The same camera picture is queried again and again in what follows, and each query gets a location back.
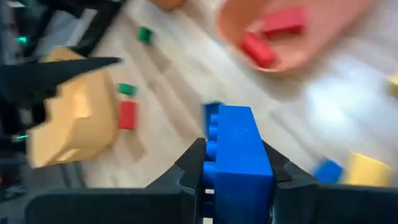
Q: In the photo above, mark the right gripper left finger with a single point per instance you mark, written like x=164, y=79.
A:
x=124, y=207

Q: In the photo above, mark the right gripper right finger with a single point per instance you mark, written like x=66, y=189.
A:
x=342, y=205

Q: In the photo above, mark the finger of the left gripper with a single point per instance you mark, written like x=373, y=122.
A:
x=77, y=70

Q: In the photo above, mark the blue studded cube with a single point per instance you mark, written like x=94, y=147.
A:
x=328, y=171

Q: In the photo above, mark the yellow cube block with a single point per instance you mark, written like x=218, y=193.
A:
x=367, y=170

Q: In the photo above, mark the yellow plastic bin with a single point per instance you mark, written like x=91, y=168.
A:
x=81, y=124

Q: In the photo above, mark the large red rectangular block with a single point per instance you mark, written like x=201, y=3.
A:
x=127, y=115

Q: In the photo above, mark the small green block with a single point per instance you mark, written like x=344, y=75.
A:
x=146, y=35

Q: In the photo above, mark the long blue studded brick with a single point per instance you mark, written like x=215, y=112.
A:
x=239, y=155

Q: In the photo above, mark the orange plastic bin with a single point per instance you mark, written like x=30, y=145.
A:
x=326, y=31
x=168, y=3

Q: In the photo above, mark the red cylinder block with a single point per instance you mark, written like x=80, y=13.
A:
x=258, y=49

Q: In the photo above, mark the long red block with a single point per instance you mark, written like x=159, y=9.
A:
x=284, y=21

